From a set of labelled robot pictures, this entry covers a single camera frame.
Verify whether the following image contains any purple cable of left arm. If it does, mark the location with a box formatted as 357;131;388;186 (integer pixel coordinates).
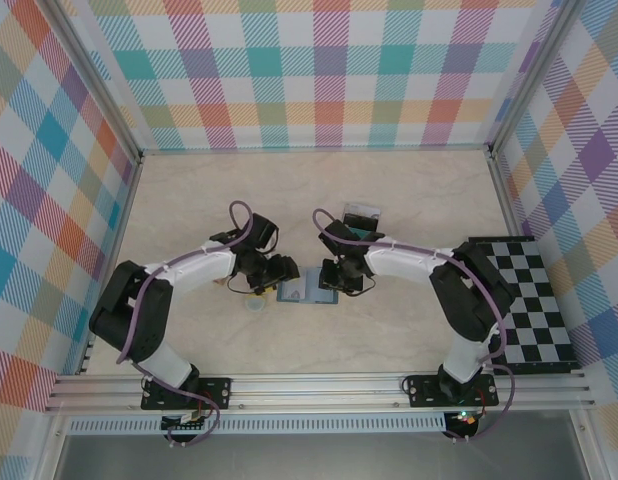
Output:
116;200;258;448

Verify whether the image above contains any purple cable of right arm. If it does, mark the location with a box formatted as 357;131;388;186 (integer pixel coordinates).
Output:
312;208;515;444

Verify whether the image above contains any grey card in sleeve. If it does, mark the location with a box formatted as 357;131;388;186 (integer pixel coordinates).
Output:
281;280;310;301

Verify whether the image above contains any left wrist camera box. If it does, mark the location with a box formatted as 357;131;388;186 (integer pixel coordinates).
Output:
248;213;281;251

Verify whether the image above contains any small circuit board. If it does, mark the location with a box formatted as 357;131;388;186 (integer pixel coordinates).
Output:
161;413;210;432
446;410;480;430

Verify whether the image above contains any aluminium frame bottom rail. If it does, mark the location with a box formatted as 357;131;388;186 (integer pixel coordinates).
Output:
138;143;494;157

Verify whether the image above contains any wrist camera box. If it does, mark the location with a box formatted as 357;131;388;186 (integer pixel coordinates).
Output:
317;219;360;251
248;213;281;251

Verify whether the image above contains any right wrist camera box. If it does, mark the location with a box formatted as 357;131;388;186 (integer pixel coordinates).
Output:
317;219;360;251

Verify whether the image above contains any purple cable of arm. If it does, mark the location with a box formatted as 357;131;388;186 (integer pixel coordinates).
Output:
116;200;258;448
312;208;515;444

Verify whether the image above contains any long aluminium mounting rail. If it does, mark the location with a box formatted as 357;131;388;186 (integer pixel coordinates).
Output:
43;372;598;414

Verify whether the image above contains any white slotted cable duct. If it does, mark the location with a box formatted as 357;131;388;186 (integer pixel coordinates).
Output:
66;418;448;435

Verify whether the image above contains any pink toy microphone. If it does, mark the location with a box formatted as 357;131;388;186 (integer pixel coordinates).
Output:
242;292;268;315

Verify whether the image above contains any teal card holder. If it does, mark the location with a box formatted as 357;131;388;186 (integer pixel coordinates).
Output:
276;266;340;305

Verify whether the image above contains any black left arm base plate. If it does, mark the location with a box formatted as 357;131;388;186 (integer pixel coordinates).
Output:
141;377;233;411

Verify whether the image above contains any aluminium frame post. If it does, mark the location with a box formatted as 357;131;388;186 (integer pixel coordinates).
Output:
41;0;144;164
488;0;585;154

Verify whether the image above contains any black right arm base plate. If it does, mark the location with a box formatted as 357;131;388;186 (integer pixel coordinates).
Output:
406;374;500;409

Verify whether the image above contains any black grey checkerboard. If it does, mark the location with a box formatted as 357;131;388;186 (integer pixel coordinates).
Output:
466;235;580;375

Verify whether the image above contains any black credit card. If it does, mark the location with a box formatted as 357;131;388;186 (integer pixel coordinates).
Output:
344;213;378;231

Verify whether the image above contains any aluminium frame side rail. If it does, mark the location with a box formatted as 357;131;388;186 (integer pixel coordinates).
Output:
77;157;144;376
488;149;535;239

